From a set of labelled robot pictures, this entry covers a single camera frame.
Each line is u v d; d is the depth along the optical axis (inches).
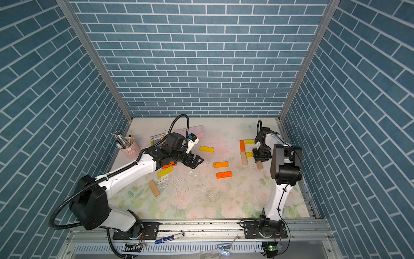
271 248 27.7
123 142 36.3
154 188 34.2
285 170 21.4
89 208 16.6
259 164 37.8
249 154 39.2
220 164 38.0
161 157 23.4
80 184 17.0
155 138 42.5
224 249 26.9
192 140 29.0
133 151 36.9
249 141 41.4
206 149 40.1
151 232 28.6
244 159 39.0
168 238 27.8
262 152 33.8
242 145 41.3
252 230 29.0
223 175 36.1
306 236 28.4
